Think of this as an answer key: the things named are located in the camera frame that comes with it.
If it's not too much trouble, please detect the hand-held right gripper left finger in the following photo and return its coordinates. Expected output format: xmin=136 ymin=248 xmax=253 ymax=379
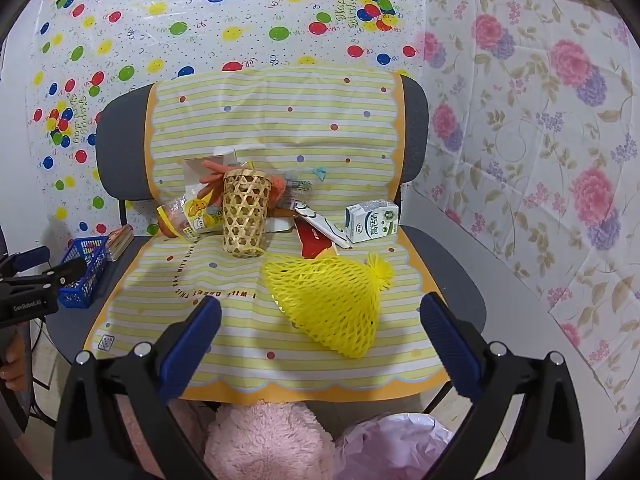
xmin=52 ymin=295 xmax=223 ymax=480

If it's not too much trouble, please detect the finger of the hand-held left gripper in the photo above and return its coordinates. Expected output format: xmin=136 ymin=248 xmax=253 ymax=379
xmin=0 ymin=246 xmax=54 ymax=275
xmin=31 ymin=258 xmax=89 ymax=291

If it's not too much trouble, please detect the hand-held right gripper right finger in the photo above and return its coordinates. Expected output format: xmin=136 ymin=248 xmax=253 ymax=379
xmin=420 ymin=291 xmax=586 ymax=480

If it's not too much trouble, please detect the pink plastic bag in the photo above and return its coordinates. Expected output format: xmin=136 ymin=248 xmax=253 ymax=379
xmin=332 ymin=410 xmax=468 ymax=480

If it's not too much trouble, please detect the yellow foam fruit net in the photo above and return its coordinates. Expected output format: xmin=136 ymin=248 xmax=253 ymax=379
xmin=262 ymin=252 xmax=396 ymax=361

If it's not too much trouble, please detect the yellow snack packet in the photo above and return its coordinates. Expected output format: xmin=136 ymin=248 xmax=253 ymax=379
xmin=157 ymin=195 xmax=226 ymax=238

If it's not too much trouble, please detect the woven bamboo basket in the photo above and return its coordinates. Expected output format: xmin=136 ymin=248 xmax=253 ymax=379
xmin=221 ymin=170 xmax=272 ymax=259

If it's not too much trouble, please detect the red packet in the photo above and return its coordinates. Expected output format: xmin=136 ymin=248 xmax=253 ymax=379
xmin=292 ymin=215 xmax=346 ymax=261

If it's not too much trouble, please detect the person's left hand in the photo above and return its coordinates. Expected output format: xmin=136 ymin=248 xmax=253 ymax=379
xmin=0 ymin=332 xmax=32 ymax=395

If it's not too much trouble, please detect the blue plastic basket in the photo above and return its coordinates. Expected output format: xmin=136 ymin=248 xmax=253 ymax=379
xmin=57 ymin=236 xmax=110 ymax=309

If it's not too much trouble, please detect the orange cover booklet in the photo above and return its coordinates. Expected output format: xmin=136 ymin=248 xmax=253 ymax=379
xmin=107 ymin=226 xmax=135 ymax=262

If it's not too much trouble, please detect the pink fluffy cushion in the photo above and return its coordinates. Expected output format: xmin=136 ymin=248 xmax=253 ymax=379
xmin=115 ymin=395 xmax=336 ymax=480

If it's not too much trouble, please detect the white green milk carton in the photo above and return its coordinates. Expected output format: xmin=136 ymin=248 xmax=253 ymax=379
xmin=344 ymin=199 xmax=401 ymax=245

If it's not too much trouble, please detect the grey office chair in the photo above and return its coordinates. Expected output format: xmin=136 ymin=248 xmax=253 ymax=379
xmin=45 ymin=74 xmax=488 ymax=411

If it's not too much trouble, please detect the orange knit glove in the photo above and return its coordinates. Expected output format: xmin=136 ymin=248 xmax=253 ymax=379
xmin=196 ymin=159 xmax=288 ymax=211

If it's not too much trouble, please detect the white printed card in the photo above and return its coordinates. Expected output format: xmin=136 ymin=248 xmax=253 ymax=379
xmin=295 ymin=202 xmax=353 ymax=251

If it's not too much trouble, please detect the clear candy wrapper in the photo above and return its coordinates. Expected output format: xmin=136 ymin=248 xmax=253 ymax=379
xmin=285 ymin=175 xmax=313 ymax=201

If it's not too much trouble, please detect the floral print plastic sheet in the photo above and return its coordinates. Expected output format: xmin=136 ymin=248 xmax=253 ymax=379
xmin=400 ymin=0 xmax=640 ymax=436

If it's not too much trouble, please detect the yellow striped dotted cloth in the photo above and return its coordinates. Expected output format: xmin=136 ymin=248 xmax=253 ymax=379
xmin=82 ymin=66 xmax=453 ymax=405

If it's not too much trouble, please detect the balloon print plastic sheet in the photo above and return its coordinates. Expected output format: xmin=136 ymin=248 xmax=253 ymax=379
xmin=0 ymin=0 xmax=428 ymax=241

